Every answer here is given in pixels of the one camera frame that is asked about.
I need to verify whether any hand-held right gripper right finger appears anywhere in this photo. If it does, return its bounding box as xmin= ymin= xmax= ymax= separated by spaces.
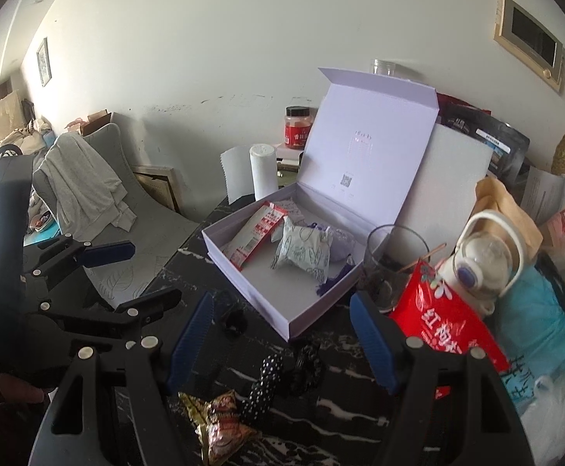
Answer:
xmin=349 ymin=291 xmax=528 ymax=466

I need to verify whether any small wall picture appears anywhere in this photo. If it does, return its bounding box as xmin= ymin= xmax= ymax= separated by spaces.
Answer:
xmin=36 ymin=37 xmax=52 ymax=87

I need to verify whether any white patterned bread packet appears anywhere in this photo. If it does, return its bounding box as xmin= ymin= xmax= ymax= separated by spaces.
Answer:
xmin=270 ymin=217 xmax=336 ymax=282
xmin=270 ymin=199 xmax=307 ymax=242

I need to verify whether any brown paper bag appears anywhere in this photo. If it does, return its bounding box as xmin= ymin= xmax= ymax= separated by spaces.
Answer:
xmin=474 ymin=177 xmax=544 ymax=273

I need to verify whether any gold red snack packet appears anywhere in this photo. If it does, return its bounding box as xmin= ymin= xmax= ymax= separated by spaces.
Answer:
xmin=178 ymin=391 xmax=264 ymax=466

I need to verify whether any printed paper sheet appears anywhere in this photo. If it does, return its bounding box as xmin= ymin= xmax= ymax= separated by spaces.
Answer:
xmin=520 ymin=165 xmax=565 ymax=226

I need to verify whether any white lidded jug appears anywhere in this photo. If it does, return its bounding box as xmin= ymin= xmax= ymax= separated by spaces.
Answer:
xmin=435 ymin=210 xmax=526 ymax=314

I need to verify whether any leaning framed picture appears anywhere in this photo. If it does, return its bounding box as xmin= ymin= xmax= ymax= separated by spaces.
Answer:
xmin=132 ymin=165 xmax=182 ymax=214

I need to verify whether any light blue bag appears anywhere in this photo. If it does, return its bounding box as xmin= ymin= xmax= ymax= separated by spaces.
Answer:
xmin=494 ymin=252 xmax=565 ymax=418

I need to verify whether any black foil pouch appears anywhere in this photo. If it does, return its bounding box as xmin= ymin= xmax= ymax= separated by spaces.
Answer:
xmin=438 ymin=102 xmax=531 ymax=180

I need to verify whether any red white snack packet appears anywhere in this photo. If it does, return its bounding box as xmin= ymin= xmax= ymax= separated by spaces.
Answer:
xmin=221 ymin=201 xmax=288 ymax=271

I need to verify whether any red snack bag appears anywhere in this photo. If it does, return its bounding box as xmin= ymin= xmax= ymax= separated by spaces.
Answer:
xmin=389 ymin=258 xmax=511 ymax=399

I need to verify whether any red lidded seasoning jar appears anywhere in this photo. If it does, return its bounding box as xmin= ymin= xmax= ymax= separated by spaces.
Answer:
xmin=284 ymin=106 xmax=315 ymax=150

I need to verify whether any purple tassel sachet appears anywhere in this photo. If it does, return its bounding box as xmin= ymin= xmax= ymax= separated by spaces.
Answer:
xmin=312 ymin=223 xmax=356 ymax=297

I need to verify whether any thin stirring stick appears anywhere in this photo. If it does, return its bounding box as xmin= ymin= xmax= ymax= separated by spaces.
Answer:
xmin=403 ymin=243 xmax=447 ymax=273

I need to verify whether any grey leaf patterned chair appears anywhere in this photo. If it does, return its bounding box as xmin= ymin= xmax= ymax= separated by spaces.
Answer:
xmin=32 ymin=123 xmax=210 ymax=309

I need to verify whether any brown cardboard box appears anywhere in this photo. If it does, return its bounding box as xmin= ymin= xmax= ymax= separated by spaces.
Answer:
xmin=64 ymin=111 xmax=113 ymax=137

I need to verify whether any black polka dot scrunchie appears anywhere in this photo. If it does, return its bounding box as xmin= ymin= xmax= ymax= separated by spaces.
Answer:
xmin=240 ymin=352 xmax=286 ymax=423

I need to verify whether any clear glass cup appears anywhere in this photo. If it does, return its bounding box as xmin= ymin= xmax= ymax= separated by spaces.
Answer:
xmin=363 ymin=224 xmax=431 ymax=311

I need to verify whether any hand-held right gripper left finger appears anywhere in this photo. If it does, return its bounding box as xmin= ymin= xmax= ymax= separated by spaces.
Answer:
xmin=29 ymin=291 xmax=215 ymax=466

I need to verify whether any gold framed wall panel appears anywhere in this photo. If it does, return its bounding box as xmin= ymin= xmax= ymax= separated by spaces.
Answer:
xmin=494 ymin=0 xmax=565 ymax=94

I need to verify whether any white gift box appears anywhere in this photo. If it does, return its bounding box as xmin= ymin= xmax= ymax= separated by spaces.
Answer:
xmin=201 ymin=67 xmax=439 ymax=343

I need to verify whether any white garment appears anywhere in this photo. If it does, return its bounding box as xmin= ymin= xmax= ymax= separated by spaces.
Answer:
xmin=37 ymin=133 xmax=138 ymax=233

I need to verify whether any white plastic bag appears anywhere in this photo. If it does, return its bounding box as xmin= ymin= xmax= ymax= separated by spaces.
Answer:
xmin=520 ymin=374 xmax=565 ymax=466

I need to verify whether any person's left hand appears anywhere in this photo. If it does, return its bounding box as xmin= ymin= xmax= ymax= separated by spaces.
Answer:
xmin=0 ymin=371 xmax=50 ymax=406

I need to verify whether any white paper towel roll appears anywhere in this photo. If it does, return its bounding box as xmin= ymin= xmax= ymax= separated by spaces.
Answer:
xmin=220 ymin=143 xmax=279 ymax=202

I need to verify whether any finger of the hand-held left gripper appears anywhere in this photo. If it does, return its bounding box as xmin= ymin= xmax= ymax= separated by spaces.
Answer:
xmin=40 ymin=286 xmax=183 ymax=350
xmin=23 ymin=234 xmax=136 ymax=292

